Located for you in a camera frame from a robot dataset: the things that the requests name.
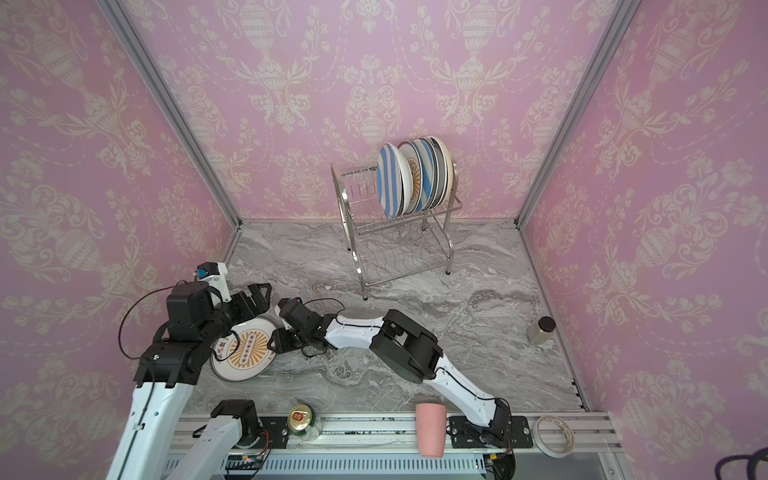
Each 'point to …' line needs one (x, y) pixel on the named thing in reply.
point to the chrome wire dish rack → (399, 248)
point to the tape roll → (543, 446)
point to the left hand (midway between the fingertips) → (258, 292)
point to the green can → (304, 423)
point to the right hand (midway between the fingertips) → (272, 345)
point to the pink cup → (432, 426)
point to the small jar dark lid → (542, 331)
